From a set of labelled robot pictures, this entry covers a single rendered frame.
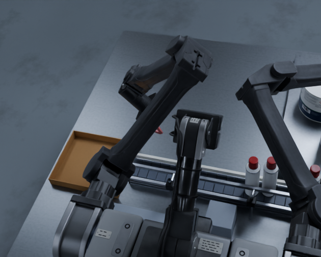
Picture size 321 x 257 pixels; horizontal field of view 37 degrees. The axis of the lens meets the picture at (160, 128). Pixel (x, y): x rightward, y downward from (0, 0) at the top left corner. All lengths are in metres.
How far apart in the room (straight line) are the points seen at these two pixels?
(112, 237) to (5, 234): 1.99
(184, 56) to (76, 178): 1.04
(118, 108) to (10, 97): 1.60
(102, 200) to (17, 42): 3.07
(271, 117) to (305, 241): 0.32
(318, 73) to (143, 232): 0.67
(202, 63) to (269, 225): 0.86
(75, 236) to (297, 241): 0.49
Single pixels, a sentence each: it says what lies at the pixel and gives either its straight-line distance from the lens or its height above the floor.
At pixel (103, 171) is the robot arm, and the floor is 1.49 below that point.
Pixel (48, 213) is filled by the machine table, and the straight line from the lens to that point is 2.00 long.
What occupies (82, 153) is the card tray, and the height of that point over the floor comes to 0.83.
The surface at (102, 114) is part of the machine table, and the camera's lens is 2.24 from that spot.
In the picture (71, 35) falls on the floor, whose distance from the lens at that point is 4.05.
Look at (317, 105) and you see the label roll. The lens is 2.03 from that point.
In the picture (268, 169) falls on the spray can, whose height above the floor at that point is 1.05.
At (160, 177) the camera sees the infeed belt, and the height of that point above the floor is 0.88.
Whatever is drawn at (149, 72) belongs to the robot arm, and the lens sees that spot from 1.43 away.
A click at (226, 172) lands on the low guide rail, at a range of 1.88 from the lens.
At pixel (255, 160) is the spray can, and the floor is 1.08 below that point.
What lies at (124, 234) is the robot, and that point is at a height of 1.53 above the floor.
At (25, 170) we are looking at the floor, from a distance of 3.24.
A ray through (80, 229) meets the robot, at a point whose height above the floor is 1.50.
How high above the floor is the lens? 2.48
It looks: 51 degrees down
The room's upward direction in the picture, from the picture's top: 10 degrees counter-clockwise
